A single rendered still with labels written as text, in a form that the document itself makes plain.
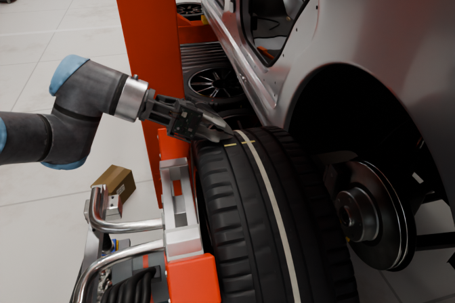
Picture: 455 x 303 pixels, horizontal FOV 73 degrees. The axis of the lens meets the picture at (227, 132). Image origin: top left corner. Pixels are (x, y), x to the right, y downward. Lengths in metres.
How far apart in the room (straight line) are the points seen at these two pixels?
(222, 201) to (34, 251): 1.72
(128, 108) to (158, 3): 0.41
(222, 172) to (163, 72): 0.50
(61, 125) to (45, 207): 1.77
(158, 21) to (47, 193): 1.77
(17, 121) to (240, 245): 0.42
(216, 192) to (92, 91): 0.30
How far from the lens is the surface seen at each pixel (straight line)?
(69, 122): 0.66
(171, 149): 0.82
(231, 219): 0.56
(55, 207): 2.36
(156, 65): 1.01
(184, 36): 3.04
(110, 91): 0.63
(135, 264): 0.82
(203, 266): 0.52
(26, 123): 0.62
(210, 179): 0.60
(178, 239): 0.59
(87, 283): 0.72
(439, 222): 2.40
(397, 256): 0.97
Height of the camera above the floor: 1.61
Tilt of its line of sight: 37 degrees down
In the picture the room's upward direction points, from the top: straight up
